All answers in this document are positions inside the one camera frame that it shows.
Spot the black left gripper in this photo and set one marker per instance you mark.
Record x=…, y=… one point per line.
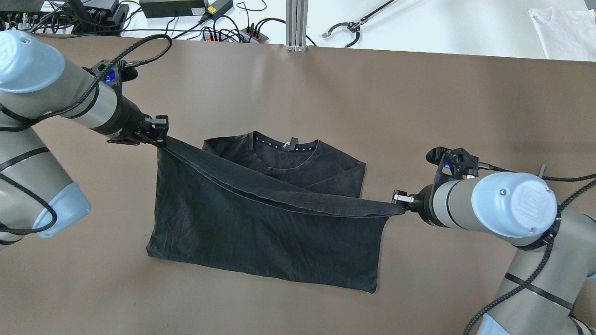
x=126, y=119

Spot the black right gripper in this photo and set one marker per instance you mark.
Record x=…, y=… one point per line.
x=424, y=204

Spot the black printed t-shirt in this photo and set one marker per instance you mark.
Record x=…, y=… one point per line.
x=252, y=204

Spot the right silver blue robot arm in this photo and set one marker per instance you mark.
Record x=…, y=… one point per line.
x=555, y=248

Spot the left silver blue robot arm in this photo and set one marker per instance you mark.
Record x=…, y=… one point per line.
x=37, y=82

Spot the black power adapter brick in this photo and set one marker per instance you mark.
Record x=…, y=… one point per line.
x=173, y=8

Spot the red black power strip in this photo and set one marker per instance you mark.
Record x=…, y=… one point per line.
x=234, y=36

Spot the metal reacher grabber tool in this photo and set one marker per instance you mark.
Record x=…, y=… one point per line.
x=355, y=26

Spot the white folded t-shirt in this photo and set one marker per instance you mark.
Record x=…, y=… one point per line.
x=565, y=34

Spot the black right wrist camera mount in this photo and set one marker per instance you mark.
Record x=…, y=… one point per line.
x=457, y=164

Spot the aluminium frame post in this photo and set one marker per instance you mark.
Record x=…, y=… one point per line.
x=296, y=22

